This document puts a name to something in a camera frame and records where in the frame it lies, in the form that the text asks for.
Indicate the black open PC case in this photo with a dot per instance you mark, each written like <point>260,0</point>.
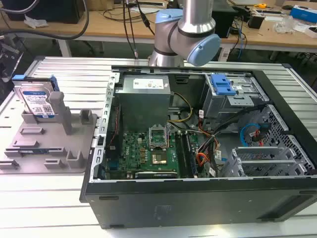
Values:
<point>198,193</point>

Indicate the hard disk in blue carrier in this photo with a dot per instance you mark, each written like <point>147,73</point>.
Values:
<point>36,95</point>

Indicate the crumpled white plastic wrap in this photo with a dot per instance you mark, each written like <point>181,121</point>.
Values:
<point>36,21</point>

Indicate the CPU socket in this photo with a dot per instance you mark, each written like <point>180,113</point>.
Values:
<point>158,138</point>

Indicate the grey power supply unit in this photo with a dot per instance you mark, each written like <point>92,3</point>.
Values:
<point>143,104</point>

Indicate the silver expansion slot bracket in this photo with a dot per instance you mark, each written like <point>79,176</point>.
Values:
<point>257,150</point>
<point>262,164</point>

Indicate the blue cardboard box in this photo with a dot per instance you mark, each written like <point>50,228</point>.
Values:
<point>303,13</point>

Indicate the wooden desk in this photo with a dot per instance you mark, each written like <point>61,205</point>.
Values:
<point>81,24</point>
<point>270,32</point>

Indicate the black expansion slot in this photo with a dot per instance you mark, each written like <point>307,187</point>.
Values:
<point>156,175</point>

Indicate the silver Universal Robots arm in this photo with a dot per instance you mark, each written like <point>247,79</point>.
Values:
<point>188,29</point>

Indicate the black monitor base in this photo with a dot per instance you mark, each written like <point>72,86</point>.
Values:
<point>44,11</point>

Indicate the clear plastic bag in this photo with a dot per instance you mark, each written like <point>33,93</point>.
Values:
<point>284,24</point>

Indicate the green motherboard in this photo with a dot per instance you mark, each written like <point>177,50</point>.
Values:
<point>146,153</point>

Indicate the grey parts rack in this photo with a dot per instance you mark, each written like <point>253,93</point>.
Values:
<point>49,146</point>

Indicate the metal disk bay cage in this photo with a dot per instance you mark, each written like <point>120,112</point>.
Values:
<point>232,99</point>

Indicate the black RAM slot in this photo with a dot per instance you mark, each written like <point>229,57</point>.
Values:
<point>180,153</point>
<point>189,155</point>

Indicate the blue disk bay latch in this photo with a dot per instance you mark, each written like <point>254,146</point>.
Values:
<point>222,84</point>

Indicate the black box on desk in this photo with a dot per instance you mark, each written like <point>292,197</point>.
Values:
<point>256,21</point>

